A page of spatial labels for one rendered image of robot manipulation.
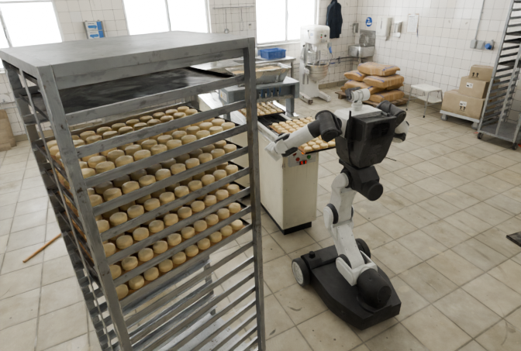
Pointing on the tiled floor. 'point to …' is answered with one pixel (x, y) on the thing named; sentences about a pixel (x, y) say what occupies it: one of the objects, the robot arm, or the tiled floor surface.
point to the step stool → (426, 95)
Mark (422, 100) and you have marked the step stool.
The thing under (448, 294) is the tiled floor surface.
